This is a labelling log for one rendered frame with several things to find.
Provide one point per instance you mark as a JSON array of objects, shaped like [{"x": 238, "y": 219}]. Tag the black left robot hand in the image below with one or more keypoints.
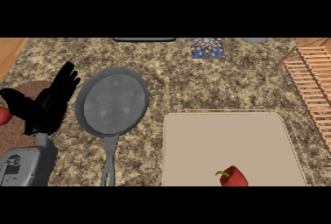
[{"x": 52, "y": 102}]

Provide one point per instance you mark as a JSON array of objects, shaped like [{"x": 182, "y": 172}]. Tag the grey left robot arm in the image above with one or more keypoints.
[{"x": 24, "y": 166}]

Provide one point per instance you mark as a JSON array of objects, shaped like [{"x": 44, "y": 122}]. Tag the beige tray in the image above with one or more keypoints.
[{"x": 227, "y": 145}]

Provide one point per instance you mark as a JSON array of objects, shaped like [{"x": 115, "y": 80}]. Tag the wooden tiered shelf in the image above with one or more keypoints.
[{"x": 312, "y": 87}]

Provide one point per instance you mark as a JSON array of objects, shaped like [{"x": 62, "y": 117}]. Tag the grey frying pan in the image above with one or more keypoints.
[{"x": 114, "y": 103}]

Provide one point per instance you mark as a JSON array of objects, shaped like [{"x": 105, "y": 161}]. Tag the blue patterned box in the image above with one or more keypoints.
[{"x": 207, "y": 47}]

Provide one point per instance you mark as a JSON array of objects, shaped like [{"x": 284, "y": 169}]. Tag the red bell pepper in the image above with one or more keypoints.
[{"x": 232, "y": 177}]

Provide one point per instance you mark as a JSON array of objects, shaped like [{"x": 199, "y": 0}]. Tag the grey round container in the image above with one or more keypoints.
[{"x": 254, "y": 40}]

